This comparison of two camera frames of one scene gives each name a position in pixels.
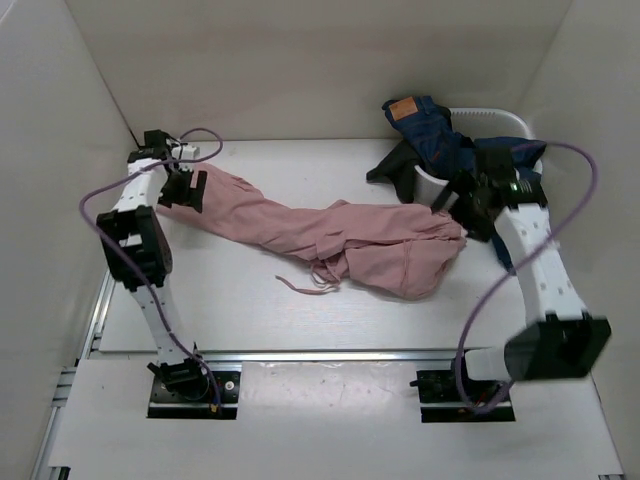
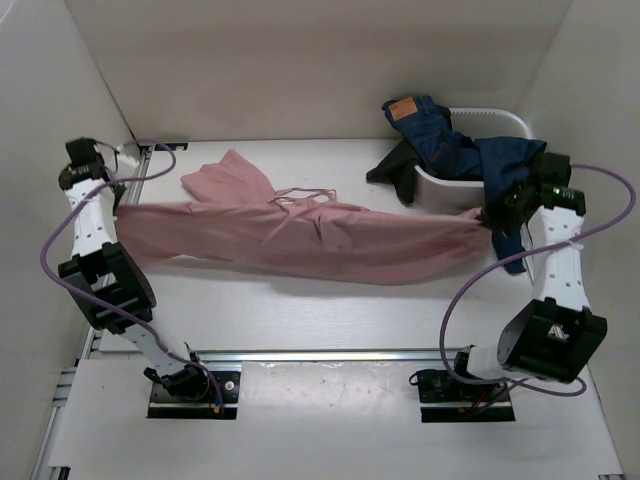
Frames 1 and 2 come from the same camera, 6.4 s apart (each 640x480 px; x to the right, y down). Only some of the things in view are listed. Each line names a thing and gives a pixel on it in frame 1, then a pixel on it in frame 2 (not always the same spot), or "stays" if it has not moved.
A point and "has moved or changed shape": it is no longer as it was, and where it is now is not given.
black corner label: (176, 145) stays
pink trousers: (405, 250) has moved or changed shape
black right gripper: (479, 230) to (491, 215)
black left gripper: (188, 196) to (118, 191)
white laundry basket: (474, 123) stays
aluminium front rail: (341, 356) stays
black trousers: (397, 167) stays
